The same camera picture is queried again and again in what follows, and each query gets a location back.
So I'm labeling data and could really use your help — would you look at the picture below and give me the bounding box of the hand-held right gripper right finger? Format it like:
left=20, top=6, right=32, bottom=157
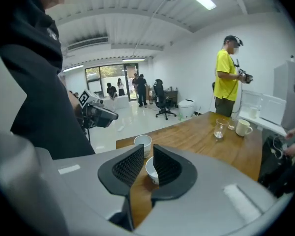
left=135, top=144, right=292, bottom=236

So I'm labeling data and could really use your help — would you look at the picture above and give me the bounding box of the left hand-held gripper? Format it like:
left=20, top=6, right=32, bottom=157
left=78, top=89, right=119, bottom=129

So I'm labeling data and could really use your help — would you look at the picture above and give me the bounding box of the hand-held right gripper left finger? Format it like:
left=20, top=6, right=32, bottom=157
left=35, top=144, right=145, bottom=236

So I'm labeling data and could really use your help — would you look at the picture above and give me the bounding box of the white paper cup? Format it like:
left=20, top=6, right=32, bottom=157
left=134, top=135, right=152, bottom=159
left=145, top=156, right=161, bottom=184

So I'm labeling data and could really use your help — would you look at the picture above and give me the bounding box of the person's left forearm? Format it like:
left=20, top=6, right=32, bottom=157
left=67, top=90, right=84, bottom=119

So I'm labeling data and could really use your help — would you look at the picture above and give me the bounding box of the white low platform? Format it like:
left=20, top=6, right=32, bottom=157
left=100, top=96, right=129, bottom=111

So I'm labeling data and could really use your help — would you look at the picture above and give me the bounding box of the glass door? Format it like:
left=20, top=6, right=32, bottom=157
left=85, top=62, right=140, bottom=102

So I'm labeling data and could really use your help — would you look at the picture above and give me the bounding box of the wooden table with metal legs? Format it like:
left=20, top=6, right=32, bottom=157
left=116, top=111, right=264, bottom=231

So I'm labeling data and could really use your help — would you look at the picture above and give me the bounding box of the black office chair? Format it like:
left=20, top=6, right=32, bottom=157
left=153, top=79, right=177, bottom=121

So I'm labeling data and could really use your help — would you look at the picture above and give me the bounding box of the brown wooden desk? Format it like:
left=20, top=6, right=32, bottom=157
left=163, top=88, right=179, bottom=108

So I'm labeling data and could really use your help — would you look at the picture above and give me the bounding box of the clear glass tumbler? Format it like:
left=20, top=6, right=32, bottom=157
left=227, top=118, right=238, bottom=131
left=213, top=118, right=230, bottom=139

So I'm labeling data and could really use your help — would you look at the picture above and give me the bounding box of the ceiling air conditioner vent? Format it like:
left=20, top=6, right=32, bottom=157
left=66, top=36, right=111, bottom=52

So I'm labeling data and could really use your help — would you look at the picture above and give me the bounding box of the person's black printed t-shirt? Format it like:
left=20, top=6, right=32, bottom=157
left=0, top=0, right=97, bottom=161

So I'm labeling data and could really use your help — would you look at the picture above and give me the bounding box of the black fabric case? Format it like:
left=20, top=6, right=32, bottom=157
left=257, top=129, right=295, bottom=196

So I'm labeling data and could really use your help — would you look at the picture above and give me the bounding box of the cream ceramic mug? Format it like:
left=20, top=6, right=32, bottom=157
left=236, top=118, right=254, bottom=137

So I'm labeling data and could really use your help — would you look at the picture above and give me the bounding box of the white smart toilet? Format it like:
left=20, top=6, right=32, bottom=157
left=178, top=98, right=196, bottom=119

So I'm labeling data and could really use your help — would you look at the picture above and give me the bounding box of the white desk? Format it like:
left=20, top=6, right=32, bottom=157
left=235, top=111, right=289, bottom=137

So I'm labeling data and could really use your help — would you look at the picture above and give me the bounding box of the white storage box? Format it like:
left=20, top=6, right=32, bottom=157
left=240, top=89, right=263, bottom=119
left=259, top=93, right=287, bottom=126

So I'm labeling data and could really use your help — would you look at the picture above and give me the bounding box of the grey metal cabinet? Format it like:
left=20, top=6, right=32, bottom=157
left=272, top=59, right=295, bottom=130

